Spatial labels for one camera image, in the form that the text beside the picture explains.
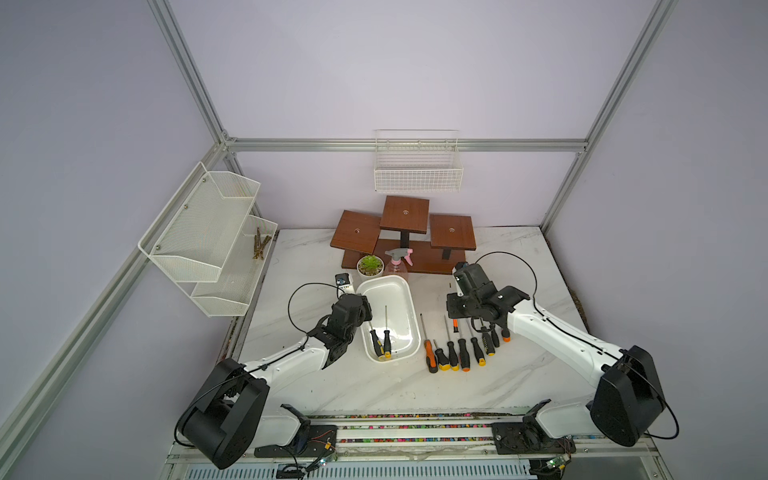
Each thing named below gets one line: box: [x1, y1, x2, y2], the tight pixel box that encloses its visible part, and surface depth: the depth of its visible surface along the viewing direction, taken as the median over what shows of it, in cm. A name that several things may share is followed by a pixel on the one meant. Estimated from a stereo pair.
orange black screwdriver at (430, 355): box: [420, 313, 438, 374], surface depth 87 cm
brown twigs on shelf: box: [252, 227, 272, 260], surface depth 100 cm
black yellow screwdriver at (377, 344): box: [368, 321, 385, 357], surface depth 90 cm
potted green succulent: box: [356, 255, 385, 278], surface depth 100 cm
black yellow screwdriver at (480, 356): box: [470, 337, 487, 367], surface depth 89 cm
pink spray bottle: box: [384, 248, 414, 279], surface depth 97 cm
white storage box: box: [356, 275, 421, 363], surface depth 92 cm
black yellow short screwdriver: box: [481, 326, 496, 357], surface depth 90 cm
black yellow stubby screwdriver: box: [433, 339, 451, 371], surface depth 87 cm
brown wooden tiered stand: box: [330, 196, 477, 274], surface depth 100 cm
